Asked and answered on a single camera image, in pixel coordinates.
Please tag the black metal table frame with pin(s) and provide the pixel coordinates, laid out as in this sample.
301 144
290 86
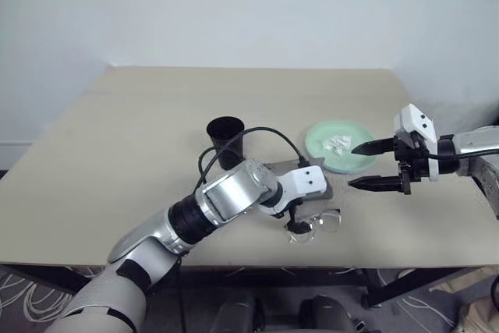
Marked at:
409 284

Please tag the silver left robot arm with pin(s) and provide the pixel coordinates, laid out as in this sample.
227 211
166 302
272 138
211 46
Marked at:
230 192

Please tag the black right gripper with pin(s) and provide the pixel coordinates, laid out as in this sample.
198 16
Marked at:
413 159

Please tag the light blue plate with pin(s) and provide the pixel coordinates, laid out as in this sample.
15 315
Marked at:
351 172

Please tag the light green plate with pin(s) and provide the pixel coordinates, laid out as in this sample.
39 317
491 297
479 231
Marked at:
343 146

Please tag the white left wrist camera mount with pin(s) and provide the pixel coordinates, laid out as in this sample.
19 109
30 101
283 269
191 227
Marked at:
306 182

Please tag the black plastic cup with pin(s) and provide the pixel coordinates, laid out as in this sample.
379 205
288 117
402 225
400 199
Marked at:
227 142

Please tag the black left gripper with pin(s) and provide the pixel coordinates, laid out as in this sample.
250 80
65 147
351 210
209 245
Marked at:
294 208

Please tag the beige object on floor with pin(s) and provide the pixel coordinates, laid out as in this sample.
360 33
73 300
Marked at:
481 315

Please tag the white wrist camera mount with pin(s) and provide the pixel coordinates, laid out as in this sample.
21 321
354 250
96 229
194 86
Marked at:
306 182
419 124

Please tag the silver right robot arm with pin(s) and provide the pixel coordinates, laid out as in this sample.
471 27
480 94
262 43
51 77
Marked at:
473 144

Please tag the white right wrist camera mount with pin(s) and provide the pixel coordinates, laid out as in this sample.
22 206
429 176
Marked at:
419 124

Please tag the clear frame glasses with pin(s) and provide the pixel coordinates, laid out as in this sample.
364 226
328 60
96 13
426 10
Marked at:
327 219

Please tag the dark rounded shape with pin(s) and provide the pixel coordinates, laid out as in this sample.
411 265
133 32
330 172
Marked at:
238 315
325 315

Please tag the crumpled white paper scrap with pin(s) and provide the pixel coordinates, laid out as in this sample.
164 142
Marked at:
337 143

